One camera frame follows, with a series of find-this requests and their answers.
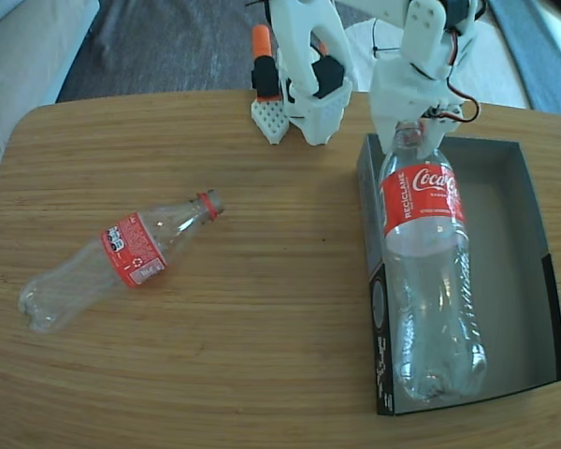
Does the large clear cola bottle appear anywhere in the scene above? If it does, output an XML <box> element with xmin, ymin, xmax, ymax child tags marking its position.
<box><xmin>377</xmin><ymin>120</ymin><xmax>488</xmax><ymax>404</ymax></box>

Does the small clear cola bottle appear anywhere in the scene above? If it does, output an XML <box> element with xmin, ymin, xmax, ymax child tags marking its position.
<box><xmin>18</xmin><ymin>189</ymin><xmax>226</xmax><ymax>334</ymax></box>

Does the grey cardboard box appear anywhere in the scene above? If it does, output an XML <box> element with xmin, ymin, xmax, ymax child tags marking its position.
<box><xmin>357</xmin><ymin>134</ymin><xmax>561</xmax><ymax>417</ymax></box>

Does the white cushion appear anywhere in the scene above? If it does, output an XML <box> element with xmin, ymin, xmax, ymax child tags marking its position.
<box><xmin>343</xmin><ymin>11</ymin><xmax>529</xmax><ymax>109</ymax></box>

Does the blue grey fabric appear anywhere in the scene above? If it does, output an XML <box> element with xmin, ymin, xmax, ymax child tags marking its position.
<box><xmin>488</xmin><ymin>0</ymin><xmax>561</xmax><ymax>118</ymax></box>

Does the light fabric sofa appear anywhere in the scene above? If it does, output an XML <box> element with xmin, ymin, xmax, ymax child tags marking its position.
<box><xmin>0</xmin><ymin>0</ymin><xmax>102</xmax><ymax>235</ymax></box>

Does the black camera cable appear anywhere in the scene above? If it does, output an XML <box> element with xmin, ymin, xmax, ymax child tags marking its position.
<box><xmin>370</xmin><ymin>18</ymin><xmax>406</xmax><ymax>57</ymax></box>

